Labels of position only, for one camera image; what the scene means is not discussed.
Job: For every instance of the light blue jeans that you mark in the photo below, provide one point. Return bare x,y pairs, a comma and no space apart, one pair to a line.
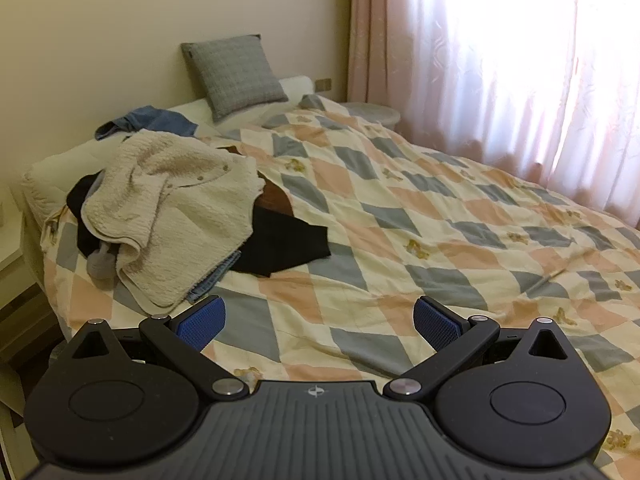
220,270

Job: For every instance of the wall socket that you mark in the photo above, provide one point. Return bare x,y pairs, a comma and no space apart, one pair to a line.
323,84

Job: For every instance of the brown garment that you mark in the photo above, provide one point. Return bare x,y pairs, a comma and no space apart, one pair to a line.
272,202

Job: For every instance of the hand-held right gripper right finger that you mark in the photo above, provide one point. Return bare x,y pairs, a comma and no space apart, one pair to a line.
436,321

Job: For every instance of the pink curtain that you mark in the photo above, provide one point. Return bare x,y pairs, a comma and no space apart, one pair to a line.
500,60

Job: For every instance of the black garment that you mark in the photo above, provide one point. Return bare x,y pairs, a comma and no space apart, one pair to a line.
290,245

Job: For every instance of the cream fleece jacket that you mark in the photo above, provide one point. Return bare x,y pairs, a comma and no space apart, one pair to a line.
175,210

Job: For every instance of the blue denim garment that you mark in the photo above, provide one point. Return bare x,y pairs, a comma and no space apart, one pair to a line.
150,120

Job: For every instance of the grey square pillow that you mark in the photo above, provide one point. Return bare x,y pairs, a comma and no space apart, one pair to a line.
235,77

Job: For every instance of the white bolster pillow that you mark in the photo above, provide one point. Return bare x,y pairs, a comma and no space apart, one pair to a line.
305,87

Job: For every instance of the white nightstand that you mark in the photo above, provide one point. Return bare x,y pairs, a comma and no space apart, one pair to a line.
20,270

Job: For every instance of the checkered bed blanket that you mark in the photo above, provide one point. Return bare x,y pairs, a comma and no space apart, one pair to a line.
400,220

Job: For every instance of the white round stool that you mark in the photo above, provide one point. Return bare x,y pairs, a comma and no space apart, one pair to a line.
375,112

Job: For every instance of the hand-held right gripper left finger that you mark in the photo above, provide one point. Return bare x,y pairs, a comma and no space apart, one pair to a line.
204,319

